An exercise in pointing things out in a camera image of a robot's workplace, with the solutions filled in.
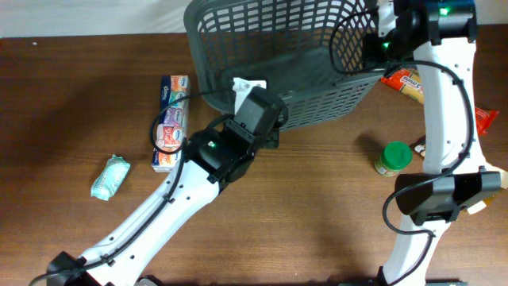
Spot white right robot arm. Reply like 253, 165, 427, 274
368, 1, 502, 285

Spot orange spaghetti packet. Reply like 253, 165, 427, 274
380, 68, 500, 135

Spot green lid jar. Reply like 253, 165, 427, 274
374, 141, 412, 177

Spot colourful Kleenex tissue pack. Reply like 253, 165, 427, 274
152, 75, 191, 172

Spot grey plastic basket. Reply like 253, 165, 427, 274
183, 0, 382, 130

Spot teal wet wipes packet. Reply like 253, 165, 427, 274
90, 154, 130, 201

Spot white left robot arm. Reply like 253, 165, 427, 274
31, 87, 288, 286

